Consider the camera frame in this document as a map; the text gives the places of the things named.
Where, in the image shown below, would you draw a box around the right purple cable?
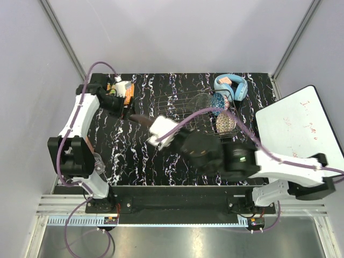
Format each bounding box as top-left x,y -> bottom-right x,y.
155,107 -> 344,233

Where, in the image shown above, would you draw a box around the small pink cup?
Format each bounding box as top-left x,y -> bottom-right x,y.
85,137 -> 95,153

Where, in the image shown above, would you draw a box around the clear glass bowl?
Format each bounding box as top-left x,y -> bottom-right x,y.
187,93 -> 212,113

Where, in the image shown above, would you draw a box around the blue triangle pattern bowl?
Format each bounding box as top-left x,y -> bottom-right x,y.
211,93 -> 230,110

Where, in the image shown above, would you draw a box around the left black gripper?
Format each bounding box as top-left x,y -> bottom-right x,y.
101,93 -> 139,123

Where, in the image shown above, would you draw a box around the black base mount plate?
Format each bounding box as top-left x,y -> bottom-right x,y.
86,185 -> 276,215

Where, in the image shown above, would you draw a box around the light blue headphones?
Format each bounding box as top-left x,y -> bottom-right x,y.
213,74 -> 248,102

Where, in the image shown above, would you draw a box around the clear drinking glass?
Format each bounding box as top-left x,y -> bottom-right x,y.
93,153 -> 105,175

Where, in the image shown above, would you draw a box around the pink cube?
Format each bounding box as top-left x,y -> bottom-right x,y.
218,76 -> 232,85

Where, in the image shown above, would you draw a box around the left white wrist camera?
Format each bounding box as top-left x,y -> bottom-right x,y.
110,76 -> 132,98

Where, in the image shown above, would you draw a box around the purple cable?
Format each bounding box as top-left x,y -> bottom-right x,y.
55,61 -> 120,257
155,107 -> 344,233

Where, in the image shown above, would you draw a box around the white whiteboard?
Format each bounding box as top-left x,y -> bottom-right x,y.
255,85 -> 343,170

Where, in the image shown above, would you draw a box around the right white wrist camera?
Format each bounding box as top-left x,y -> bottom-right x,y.
147,116 -> 178,151

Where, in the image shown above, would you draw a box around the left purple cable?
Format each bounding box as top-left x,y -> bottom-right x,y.
55,61 -> 120,257

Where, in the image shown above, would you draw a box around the orange book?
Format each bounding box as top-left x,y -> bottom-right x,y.
106,83 -> 134,105

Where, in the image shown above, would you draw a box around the wire dish rack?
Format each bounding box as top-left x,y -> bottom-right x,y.
153,89 -> 239,139

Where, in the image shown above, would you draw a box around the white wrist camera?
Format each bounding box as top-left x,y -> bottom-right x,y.
110,76 -> 132,98
147,116 -> 178,151

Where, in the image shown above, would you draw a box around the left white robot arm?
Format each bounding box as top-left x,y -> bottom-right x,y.
47,73 -> 134,213

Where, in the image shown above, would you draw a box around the beige patterned bowl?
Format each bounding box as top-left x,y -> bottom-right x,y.
216,112 -> 236,134

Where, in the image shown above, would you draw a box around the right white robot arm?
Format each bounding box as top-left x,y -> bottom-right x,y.
170,128 -> 335,213

